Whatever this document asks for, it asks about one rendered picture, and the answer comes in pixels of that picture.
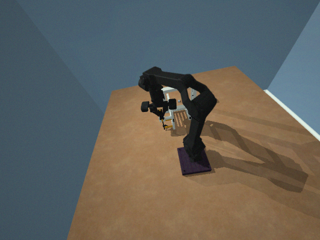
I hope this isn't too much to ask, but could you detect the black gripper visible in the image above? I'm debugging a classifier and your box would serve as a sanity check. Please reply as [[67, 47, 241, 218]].
[[141, 94, 177, 117]]

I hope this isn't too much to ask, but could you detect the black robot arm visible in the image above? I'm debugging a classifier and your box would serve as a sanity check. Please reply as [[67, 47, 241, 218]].
[[138, 66, 217, 163]]

